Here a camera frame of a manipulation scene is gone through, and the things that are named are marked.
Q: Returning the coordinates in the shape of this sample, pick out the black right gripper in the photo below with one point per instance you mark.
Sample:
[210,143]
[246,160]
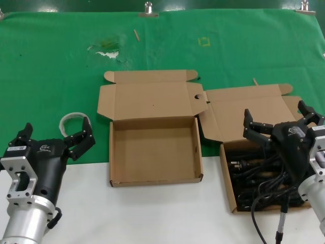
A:
[294,145]

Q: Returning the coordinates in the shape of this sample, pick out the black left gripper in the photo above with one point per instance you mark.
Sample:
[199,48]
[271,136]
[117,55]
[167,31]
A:
[48,162]

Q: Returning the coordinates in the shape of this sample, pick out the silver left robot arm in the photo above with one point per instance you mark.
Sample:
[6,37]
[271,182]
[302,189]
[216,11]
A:
[20,221]

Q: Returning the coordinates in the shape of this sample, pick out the cardboard box with plain lid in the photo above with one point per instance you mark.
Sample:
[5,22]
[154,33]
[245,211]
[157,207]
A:
[241,101]

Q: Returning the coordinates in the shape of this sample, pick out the cardboard box with round hole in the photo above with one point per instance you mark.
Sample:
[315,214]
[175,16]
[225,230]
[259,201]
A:
[152,150]

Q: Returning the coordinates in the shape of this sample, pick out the clear tape roll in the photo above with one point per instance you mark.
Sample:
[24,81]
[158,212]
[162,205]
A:
[68,115]

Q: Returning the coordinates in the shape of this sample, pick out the short wooden stick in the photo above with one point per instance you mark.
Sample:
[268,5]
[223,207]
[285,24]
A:
[255,81]

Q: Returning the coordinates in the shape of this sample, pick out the green table cloth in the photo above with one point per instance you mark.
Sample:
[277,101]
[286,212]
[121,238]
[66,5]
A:
[50,63]

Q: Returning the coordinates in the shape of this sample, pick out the yellow square tape mark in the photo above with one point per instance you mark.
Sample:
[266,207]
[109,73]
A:
[204,45]

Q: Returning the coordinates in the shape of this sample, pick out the silver binder clip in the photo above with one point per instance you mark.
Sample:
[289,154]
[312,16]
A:
[148,14]
[306,12]

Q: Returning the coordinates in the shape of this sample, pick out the long wooden stick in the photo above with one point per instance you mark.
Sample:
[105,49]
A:
[136,34]

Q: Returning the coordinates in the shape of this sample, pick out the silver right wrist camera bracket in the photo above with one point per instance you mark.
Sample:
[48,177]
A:
[318,145]

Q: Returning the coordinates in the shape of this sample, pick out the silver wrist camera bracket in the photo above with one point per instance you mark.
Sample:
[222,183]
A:
[17,165]
[318,145]

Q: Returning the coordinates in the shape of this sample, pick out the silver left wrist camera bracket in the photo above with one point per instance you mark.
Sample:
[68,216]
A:
[17,165]

